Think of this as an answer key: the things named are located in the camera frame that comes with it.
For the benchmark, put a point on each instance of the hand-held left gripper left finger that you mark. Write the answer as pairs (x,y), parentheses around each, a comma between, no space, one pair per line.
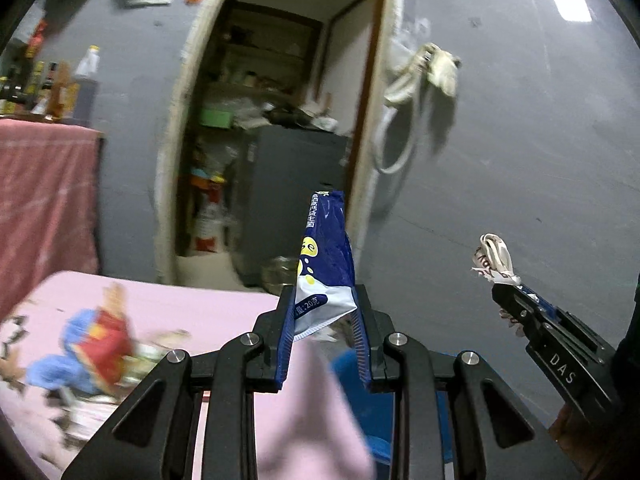
(282,340)

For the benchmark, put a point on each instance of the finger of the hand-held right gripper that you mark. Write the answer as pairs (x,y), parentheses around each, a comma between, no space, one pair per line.
(515,310)
(540,306)

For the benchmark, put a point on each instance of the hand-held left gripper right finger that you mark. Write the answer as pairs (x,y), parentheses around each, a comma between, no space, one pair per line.
(361,345)

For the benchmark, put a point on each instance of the white red wrapper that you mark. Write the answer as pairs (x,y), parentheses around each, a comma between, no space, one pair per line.
(492,255)

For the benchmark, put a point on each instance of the blue plastic bin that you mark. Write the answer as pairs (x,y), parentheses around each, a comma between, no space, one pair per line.
(380,410)

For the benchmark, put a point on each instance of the blue snack packet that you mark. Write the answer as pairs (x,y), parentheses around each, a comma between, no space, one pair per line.
(325,260)

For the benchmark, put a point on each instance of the person's right forearm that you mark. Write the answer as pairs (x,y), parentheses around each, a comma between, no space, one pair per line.
(627,365)

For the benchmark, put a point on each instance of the steel bowl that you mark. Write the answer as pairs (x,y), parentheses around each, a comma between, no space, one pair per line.
(277,272)

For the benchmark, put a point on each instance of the pink table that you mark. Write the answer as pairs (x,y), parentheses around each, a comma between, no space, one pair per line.
(200,310)

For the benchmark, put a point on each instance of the white sack red label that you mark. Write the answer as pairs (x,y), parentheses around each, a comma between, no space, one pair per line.
(209,230)

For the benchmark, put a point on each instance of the grey metal cabinet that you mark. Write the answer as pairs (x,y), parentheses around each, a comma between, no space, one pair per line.
(290,195)

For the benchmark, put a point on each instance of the orange blue toy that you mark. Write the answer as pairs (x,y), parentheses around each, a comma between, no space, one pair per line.
(205,177)

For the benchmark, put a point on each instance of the blue red snack wrapper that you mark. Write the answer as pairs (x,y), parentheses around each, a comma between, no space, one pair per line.
(95,345)

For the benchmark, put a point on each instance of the white pink flat wrapper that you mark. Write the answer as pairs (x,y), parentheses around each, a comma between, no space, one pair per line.
(85,420)

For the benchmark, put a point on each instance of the black pan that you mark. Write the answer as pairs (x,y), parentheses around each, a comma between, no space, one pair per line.
(290,117)

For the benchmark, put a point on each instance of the green box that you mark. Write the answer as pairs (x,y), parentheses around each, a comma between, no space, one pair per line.
(217,117)

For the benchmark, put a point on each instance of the white hanging cloth glove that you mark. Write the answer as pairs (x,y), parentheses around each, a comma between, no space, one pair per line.
(445,70)

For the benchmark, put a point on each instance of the pink red hanging towel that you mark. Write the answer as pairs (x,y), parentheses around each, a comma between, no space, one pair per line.
(45,195)

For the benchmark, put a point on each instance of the orange carton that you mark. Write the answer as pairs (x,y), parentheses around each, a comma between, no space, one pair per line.
(65,97)

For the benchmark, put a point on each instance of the row of dark sauce bottles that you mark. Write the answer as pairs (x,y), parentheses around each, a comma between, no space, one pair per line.
(20,90)

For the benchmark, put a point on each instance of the pale door frame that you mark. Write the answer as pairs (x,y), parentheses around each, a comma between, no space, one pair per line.
(170,160)

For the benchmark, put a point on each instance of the wooden wall shelf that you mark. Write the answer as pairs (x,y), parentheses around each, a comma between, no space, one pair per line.
(260,52)

